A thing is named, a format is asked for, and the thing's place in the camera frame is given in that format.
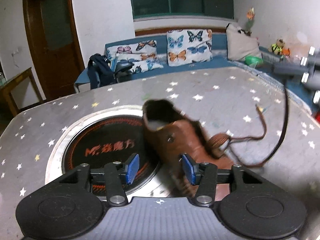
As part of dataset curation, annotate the plush bear toy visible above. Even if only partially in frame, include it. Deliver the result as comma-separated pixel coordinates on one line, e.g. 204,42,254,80
269,39,287,55

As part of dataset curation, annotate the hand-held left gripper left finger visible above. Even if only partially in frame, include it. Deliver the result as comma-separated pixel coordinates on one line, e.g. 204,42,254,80
60,153,140,207

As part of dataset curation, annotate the clear plastic box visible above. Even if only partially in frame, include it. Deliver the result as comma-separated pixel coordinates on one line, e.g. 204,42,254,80
285,31,312,58

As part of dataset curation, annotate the blue sofa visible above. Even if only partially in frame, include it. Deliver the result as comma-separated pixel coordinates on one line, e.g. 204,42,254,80
74,32,320,120

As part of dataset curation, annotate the butterfly print cushion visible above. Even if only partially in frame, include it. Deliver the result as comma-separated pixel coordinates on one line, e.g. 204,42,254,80
106,40,164,74
166,29,213,67

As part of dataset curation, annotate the beige cushion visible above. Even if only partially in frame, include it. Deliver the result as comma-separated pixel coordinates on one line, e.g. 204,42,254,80
226,23,263,62

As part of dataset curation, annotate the brown wooden door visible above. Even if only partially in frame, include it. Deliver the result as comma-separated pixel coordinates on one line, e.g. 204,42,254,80
22,0,85,100

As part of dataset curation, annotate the brown leather shoe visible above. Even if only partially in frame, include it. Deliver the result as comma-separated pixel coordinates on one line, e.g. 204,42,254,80
142,99,240,202

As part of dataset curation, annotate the wooden side table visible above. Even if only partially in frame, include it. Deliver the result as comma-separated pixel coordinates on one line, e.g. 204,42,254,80
0,67,44,117

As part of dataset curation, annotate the orange paper flower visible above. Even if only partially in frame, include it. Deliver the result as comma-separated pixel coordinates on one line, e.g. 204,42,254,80
246,7,257,34

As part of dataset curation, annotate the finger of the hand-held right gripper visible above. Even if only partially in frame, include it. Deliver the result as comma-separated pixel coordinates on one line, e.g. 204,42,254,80
275,67,320,90
273,47,320,72

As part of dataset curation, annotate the brown shoelace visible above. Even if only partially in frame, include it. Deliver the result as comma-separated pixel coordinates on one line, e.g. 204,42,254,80
210,80,290,168

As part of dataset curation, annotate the dark blue backpack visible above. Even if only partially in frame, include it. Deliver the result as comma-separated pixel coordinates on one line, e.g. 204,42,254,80
87,54,135,89

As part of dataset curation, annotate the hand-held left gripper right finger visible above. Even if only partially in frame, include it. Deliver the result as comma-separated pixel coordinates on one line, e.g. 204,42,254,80
181,154,263,207

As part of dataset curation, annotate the grey star-print tablecloth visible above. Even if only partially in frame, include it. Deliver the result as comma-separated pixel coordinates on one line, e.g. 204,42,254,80
0,66,320,240

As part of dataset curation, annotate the round built-in induction cooktop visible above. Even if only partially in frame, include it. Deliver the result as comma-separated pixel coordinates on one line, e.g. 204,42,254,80
45,105,163,198

